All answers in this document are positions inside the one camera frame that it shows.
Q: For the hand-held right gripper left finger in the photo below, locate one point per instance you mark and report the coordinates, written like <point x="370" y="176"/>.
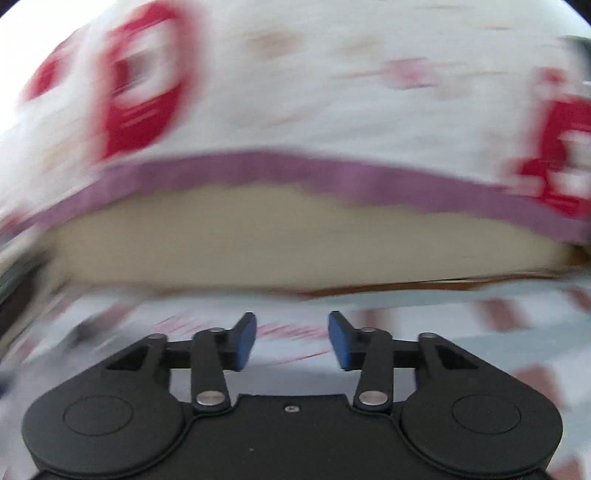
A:
<point x="247" y="342"/>

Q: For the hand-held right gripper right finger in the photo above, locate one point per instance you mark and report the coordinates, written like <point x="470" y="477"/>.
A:
<point x="339" y="342"/>

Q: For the beige bed base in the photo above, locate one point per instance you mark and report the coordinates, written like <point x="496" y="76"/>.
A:
<point x="277" y="240"/>

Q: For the white red bear printed bedsheet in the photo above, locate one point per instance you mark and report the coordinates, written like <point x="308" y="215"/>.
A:
<point x="323" y="92"/>

